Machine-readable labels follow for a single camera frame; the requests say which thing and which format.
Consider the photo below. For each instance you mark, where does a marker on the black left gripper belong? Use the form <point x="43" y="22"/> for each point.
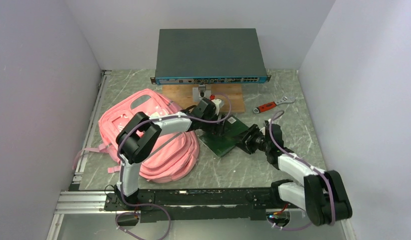
<point x="216" y="128"/>

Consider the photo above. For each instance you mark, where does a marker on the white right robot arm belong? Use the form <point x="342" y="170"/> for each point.
<point x="320" y="193"/>

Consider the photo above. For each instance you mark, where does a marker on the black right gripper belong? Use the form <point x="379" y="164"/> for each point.
<point x="244" y="144"/>

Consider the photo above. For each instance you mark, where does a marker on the grey metal switch stand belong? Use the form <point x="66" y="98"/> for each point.
<point x="201" y="91"/>

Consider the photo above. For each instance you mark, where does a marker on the dark glossy book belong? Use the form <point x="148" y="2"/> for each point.
<point x="224" y="137"/>

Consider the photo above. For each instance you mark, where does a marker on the brown wooden board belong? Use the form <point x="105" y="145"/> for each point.
<point x="186" y="95"/>

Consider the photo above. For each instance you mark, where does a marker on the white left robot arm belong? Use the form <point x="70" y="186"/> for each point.
<point x="137" y="140"/>

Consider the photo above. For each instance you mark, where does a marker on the dark grey network switch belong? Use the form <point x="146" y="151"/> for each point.
<point x="189" y="56"/>

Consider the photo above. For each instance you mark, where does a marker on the red handled adjustable wrench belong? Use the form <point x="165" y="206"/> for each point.
<point x="270" y="105"/>

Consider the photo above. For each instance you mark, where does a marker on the aluminium frame rail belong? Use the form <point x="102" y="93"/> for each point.
<point x="79" y="163"/>

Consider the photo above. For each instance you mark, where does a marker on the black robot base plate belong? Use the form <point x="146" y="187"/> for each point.
<point x="253" y="204"/>

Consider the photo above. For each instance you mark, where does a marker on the pink school backpack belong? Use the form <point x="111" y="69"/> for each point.
<point x="172" y="157"/>

